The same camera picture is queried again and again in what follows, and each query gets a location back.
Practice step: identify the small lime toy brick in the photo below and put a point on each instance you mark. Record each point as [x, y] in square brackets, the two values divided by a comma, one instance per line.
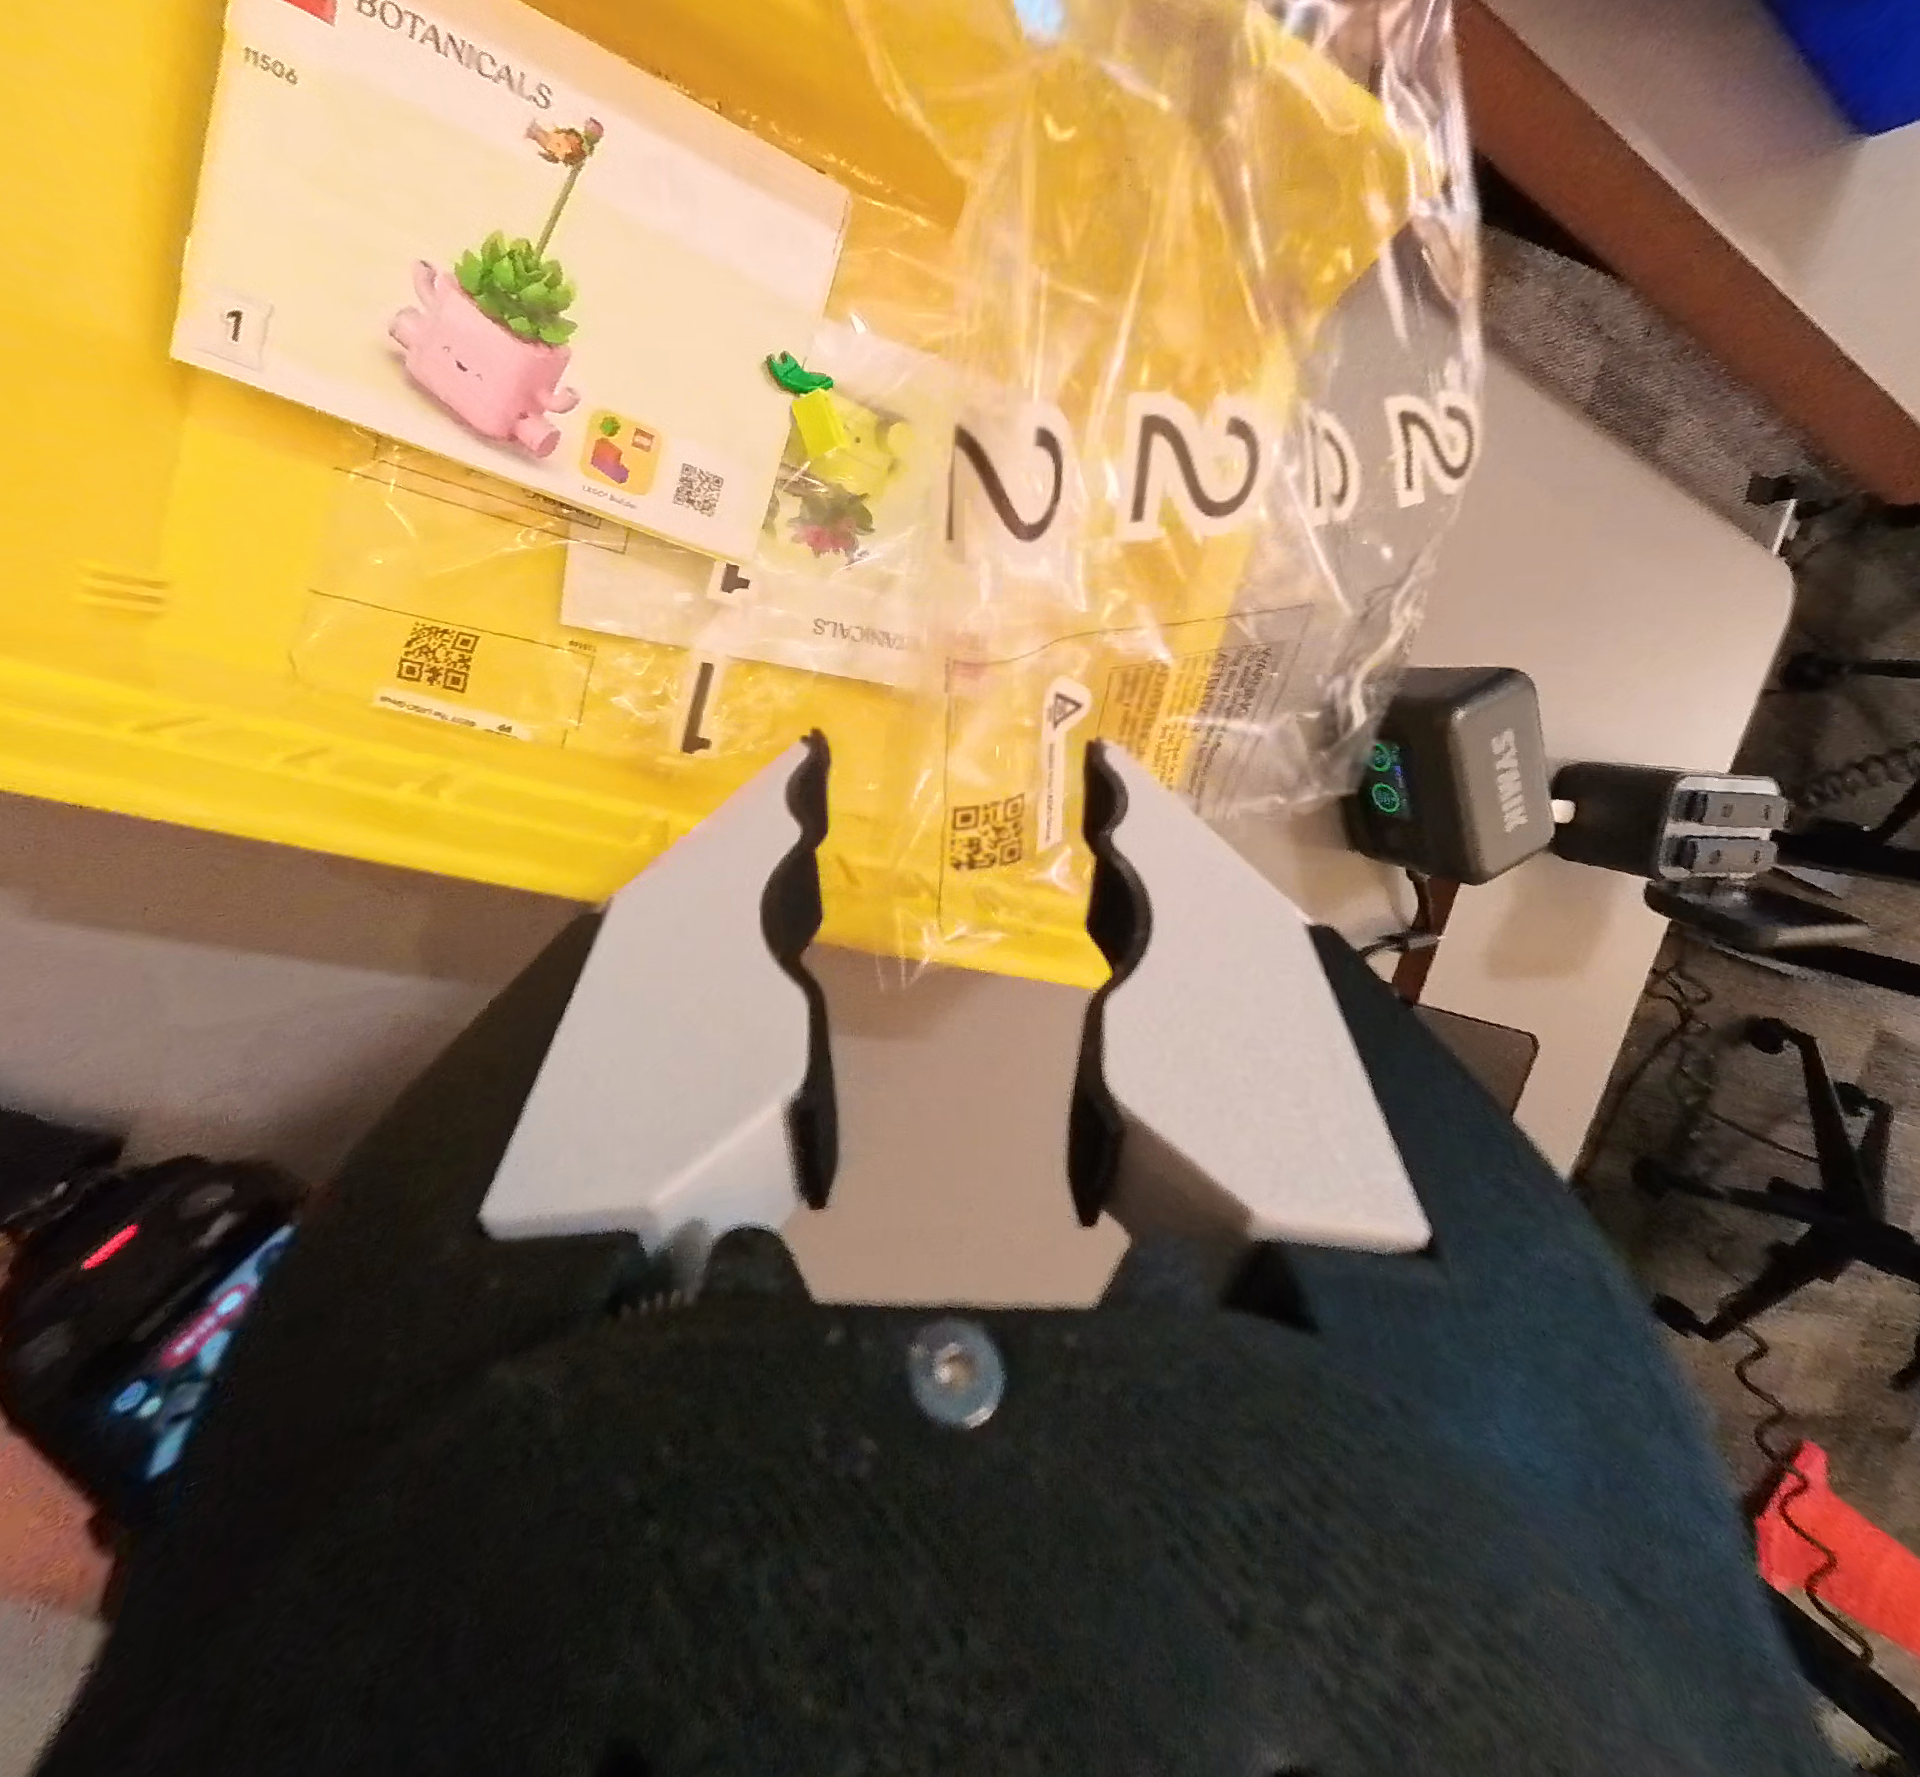
[840, 433]

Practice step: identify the orange ribbed cone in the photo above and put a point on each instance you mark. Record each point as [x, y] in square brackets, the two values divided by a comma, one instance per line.
[1801, 1525]

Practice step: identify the yellow storage bins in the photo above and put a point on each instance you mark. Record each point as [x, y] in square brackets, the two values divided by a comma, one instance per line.
[121, 311]

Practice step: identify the black adapter box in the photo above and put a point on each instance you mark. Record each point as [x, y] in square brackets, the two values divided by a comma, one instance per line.
[1669, 819]

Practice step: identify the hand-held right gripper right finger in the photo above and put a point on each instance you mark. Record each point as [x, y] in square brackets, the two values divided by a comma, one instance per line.
[1261, 1072]

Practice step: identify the grey desk with wood edge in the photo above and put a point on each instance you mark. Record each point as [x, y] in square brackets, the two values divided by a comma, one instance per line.
[1650, 311]

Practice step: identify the person's right forearm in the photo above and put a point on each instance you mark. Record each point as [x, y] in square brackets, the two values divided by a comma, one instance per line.
[47, 1507]

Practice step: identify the small green toy piece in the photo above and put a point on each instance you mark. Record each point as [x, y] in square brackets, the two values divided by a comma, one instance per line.
[795, 377]

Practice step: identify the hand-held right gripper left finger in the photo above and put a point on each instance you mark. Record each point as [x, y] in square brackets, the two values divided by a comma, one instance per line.
[645, 1060]

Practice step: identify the toy instruction booklet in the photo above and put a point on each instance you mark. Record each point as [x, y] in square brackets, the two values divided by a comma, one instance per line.
[450, 204]
[840, 608]

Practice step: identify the clear printed plastic bag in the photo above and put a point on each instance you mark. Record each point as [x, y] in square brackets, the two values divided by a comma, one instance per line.
[1203, 234]

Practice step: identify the black charger with green display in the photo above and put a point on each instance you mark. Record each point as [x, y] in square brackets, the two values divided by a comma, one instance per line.
[1462, 772]

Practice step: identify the black tripod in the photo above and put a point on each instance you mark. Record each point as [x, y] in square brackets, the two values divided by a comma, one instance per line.
[1831, 1180]

